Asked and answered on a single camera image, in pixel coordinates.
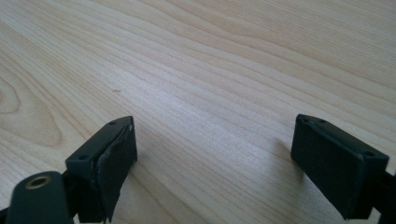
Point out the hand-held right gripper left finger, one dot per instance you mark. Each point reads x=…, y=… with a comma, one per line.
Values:
x=106, y=165

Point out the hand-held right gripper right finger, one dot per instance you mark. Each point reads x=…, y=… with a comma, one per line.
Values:
x=334, y=161

